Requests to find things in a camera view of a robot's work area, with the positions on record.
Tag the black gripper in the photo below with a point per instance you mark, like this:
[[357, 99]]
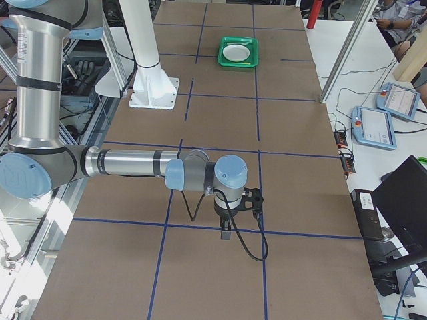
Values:
[[222, 213]]

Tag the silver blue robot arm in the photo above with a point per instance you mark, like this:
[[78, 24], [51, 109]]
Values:
[[38, 161]]

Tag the black box device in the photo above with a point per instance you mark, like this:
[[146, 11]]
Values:
[[366, 215]]

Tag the orange circuit board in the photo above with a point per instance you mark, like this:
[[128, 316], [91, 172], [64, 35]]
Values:
[[340, 138]]

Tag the black monitor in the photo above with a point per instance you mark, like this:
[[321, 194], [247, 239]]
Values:
[[401, 199]]

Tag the white round plate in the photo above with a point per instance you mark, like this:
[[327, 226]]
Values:
[[236, 53]]

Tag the blue teach pendant near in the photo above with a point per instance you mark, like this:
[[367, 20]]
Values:
[[373, 127]]

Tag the blue teach pendant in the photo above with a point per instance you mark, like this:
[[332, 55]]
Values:
[[373, 127], [401, 102]]

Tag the green plastic tray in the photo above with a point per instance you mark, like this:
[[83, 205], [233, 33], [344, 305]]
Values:
[[249, 42]]

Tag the blue teach pendant far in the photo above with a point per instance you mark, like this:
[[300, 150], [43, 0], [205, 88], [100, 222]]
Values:
[[401, 102]]

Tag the red cylinder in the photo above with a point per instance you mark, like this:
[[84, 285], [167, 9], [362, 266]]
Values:
[[314, 12]]

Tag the wooden plank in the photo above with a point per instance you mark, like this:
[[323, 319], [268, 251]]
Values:
[[411, 58]]

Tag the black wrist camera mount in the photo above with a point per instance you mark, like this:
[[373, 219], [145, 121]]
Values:
[[252, 200]]

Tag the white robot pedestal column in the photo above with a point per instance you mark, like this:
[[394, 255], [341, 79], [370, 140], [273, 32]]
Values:
[[152, 87]]

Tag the aluminium frame post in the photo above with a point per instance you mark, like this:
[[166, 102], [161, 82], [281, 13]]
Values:
[[366, 9]]

